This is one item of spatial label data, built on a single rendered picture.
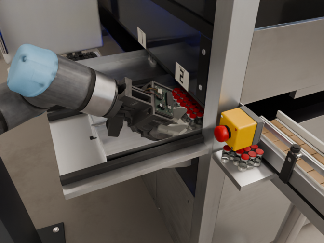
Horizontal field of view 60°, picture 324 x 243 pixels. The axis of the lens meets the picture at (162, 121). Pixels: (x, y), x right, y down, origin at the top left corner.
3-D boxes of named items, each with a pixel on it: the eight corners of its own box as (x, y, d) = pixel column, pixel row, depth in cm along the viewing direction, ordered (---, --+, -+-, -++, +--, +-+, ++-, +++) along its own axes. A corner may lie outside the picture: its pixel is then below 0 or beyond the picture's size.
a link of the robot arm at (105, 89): (72, 117, 48) (77, 77, 51) (96, 124, 51) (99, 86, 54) (94, 100, 43) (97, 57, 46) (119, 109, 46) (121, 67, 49)
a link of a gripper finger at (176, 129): (203, 135, 59) (170, 124, 53) (183, 143, 63) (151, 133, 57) (201, 121, 60) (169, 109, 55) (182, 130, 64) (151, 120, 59)
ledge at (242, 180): (252, 144, 84) (253, 139, 82) (283, 174, 74) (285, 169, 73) (211, 157, 79) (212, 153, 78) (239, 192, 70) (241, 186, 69)
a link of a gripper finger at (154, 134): (172, 142, 58) (138, 132, 53) (167, 144, 59) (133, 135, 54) (171, 122, 60) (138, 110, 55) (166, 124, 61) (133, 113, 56)
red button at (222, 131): (223, 132, 70) (226, 119, 68) (233, 142, 67) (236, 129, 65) (210, 136, 69) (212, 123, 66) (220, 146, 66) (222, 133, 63)
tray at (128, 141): (179, 91, 104) (180, 83, 102) (217, 132, 85) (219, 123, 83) (87, 113, 93) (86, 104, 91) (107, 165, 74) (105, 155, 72)
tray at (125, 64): (149, 55, 129) (149, 47, 127) (174, 80, 110) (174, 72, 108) (74, 69, 118) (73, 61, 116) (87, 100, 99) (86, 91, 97)
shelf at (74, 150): (145, 55, 134) (145, 51, 133) (231, 145, 83) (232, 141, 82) (39, 74, 119) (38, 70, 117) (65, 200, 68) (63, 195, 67)
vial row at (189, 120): (172, 99, 99) (172, 88, 96) (196, 128, 86) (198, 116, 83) (166, 101, 98) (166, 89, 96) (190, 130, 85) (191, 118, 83)
